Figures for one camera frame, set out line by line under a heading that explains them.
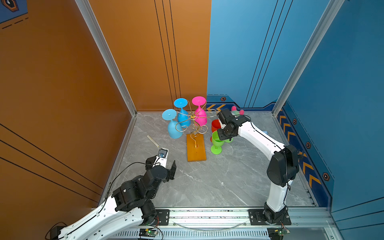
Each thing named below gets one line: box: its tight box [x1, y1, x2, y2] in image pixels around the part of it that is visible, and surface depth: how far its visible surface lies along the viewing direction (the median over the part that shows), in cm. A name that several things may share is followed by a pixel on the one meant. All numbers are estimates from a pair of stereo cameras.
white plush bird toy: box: [230, 105, 245, 117], surface depth 118 cm
